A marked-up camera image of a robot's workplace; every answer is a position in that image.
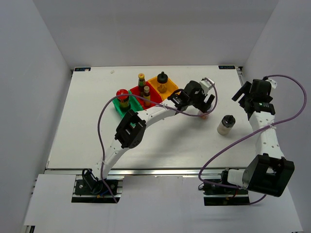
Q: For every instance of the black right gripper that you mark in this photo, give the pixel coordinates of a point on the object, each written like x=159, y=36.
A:
x=245, y=89

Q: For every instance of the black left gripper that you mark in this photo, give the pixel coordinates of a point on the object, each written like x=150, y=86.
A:
x=202, y=106

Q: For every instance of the black lid spice jar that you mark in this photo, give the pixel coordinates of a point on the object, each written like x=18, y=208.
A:
x=162, y=80

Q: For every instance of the small yellow label bottle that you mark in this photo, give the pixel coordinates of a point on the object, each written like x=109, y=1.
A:
x=147, y=96

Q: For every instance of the yellow cap sauce bottle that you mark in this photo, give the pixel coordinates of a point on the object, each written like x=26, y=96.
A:
x=141, y=84

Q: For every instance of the red cap dark sauce jar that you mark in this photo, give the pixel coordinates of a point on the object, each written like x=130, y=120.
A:
x=123, y=100

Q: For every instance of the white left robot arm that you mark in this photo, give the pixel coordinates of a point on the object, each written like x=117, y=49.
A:
x=131, y=129

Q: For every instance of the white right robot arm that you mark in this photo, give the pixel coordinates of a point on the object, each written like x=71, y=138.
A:
x=269, y=172

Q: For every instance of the black lid white powder jar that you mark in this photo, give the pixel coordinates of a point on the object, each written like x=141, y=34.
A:
x=226, y=124

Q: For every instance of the right blue corner label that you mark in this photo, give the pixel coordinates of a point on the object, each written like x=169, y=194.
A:
x=226, y=67

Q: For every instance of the blue corner label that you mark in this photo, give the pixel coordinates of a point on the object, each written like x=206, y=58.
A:
x=226, y=67
x=82, y=69

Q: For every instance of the yellow plastic bin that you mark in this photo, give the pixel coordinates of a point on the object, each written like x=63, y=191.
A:
x=170, y=85

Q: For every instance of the red plastic bin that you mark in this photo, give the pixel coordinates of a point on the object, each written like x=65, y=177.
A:
x=155, y=97

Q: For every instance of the green plastic bin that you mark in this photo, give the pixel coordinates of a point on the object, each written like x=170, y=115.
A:
x=133, y=105

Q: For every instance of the left blue corner label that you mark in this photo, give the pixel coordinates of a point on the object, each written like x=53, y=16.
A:
x=82, y=69

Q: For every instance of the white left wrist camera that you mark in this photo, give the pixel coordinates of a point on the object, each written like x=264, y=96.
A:
x=207, y=84

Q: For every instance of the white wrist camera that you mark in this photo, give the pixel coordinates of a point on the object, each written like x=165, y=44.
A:
x=207, y=84
x=271, y=81

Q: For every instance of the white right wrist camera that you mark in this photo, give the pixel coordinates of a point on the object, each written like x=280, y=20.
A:
x=271, y=81

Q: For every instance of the aluminium front rail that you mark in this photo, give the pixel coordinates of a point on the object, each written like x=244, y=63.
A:
x=131, y=172

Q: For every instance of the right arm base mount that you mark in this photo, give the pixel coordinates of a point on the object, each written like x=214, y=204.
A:
x=222, y=196

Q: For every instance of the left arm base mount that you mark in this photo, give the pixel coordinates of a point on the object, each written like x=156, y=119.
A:
x=90, y=189

